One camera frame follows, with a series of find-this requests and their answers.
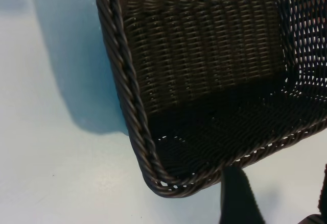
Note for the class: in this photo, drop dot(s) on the dark brown wicker basket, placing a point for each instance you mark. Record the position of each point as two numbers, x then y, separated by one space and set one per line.
204 68

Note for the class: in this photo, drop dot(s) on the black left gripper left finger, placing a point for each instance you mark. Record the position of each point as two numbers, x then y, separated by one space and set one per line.
237 198

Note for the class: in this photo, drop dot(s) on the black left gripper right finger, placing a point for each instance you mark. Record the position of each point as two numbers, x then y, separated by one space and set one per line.
324 188

